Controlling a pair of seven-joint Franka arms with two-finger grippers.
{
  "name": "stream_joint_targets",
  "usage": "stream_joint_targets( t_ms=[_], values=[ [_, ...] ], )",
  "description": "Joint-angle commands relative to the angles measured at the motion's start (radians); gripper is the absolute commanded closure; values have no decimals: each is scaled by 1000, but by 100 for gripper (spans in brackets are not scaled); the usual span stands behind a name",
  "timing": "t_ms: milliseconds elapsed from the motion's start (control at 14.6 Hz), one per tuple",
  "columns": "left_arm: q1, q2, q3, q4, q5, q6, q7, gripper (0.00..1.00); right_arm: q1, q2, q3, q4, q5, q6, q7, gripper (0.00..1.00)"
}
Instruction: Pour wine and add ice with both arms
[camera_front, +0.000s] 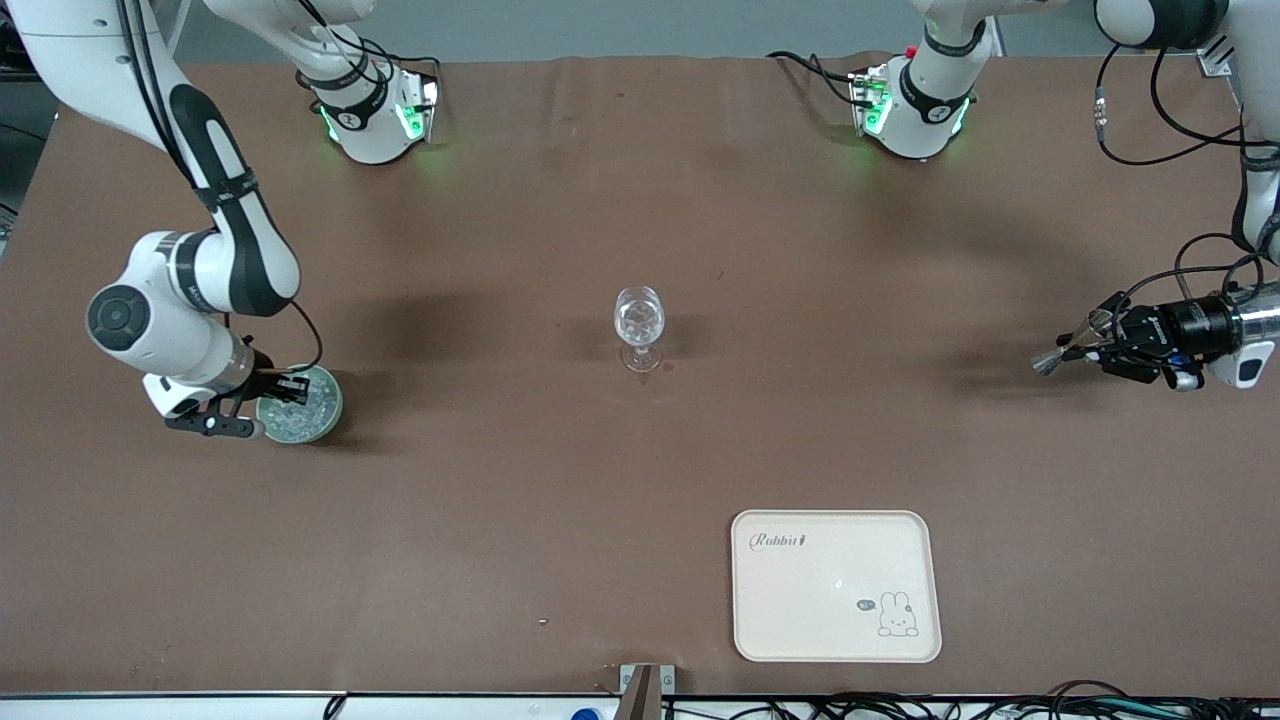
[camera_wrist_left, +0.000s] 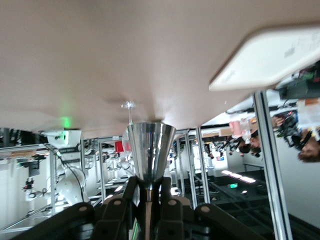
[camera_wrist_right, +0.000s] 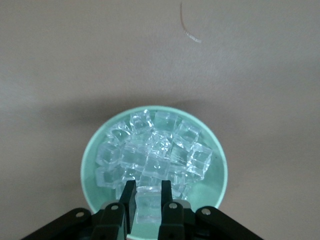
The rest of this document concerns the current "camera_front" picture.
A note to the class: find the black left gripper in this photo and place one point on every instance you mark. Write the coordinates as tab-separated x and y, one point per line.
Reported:
1188	325

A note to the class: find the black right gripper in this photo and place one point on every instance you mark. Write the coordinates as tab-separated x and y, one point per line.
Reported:
264	381

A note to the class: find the steel double jigger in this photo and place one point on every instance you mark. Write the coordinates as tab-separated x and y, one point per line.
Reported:
1050	362

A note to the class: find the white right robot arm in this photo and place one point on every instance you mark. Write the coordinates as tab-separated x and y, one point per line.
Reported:
240	250

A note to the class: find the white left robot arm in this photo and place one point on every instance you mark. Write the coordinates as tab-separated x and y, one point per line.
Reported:
925	110

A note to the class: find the pile of clear ice cubes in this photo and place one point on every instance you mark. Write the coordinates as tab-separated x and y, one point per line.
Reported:
315	412

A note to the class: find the clear wine glass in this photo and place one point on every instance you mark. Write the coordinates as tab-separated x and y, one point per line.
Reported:
639	318

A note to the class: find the green ceramic bowl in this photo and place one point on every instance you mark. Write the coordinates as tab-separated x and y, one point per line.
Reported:
325	425

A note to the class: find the brown table cover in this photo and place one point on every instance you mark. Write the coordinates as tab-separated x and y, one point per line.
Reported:
500	500

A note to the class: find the cream rabbit print tray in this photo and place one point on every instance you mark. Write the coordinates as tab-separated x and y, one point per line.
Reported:
830	610

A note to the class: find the aluminium frame profile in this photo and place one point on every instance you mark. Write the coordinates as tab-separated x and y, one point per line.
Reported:
1218	58

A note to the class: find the white table edge rail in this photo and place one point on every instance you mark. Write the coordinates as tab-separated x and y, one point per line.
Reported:
200	707

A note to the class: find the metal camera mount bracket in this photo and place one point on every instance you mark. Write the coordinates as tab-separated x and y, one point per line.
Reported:
645	690

